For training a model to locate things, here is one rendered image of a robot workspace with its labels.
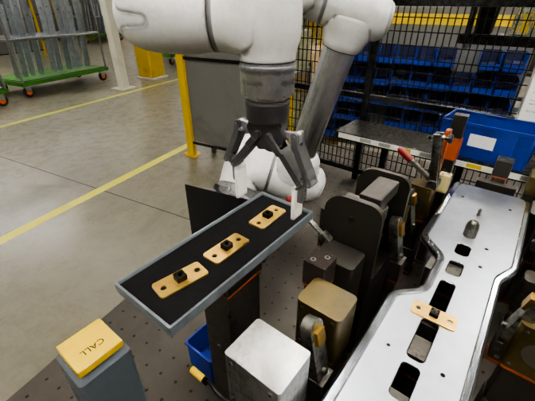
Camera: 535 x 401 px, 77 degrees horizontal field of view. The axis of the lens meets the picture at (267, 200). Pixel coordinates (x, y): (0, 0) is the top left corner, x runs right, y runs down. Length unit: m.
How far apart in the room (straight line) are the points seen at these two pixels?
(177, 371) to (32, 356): 1.29
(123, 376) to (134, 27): 0.50
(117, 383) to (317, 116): 0.92
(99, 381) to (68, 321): 1.76
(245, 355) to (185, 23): 0.48
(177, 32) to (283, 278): 0.89
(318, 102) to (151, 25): 0.69
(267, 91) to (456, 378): 0.56
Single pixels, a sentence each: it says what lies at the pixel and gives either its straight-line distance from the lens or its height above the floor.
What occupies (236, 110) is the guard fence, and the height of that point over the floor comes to 0.60.
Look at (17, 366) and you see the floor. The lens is 2.21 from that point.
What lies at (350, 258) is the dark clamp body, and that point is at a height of 1.08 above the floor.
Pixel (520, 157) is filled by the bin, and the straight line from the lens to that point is 1.45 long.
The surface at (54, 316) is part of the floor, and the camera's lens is 2.35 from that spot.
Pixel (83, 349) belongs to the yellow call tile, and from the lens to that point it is 0.52.
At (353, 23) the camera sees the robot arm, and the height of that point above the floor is 1.49.
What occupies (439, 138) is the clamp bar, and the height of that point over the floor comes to 1.20.
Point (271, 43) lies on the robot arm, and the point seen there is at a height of 1.49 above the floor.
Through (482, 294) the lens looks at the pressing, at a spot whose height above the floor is 1.00.
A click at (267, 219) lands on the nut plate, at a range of 0.68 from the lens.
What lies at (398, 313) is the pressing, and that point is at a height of 1.00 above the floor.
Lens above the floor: 1.54
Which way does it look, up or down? 31 degrees down
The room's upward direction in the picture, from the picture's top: straight up
